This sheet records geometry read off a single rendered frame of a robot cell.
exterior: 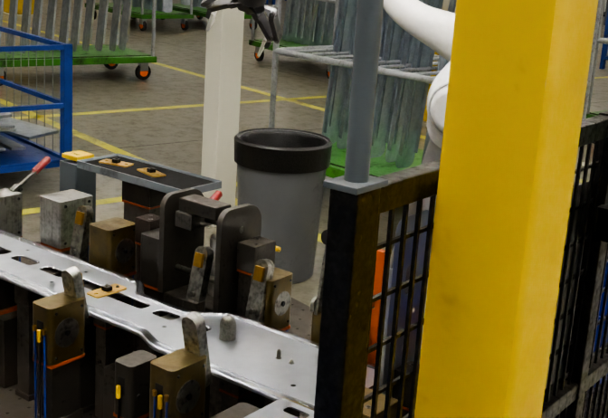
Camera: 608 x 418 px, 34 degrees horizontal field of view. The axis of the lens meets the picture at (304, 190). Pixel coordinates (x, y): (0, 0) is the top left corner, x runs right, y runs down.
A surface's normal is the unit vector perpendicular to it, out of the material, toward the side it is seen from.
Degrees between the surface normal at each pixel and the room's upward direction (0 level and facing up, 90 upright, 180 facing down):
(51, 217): 90
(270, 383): 0
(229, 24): 90
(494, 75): 90
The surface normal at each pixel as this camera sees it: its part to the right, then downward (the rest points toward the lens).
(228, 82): 0.62, 0.24
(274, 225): -0.11, 0.30
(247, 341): 0.07, -0.96
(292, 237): 0.33, 0.31
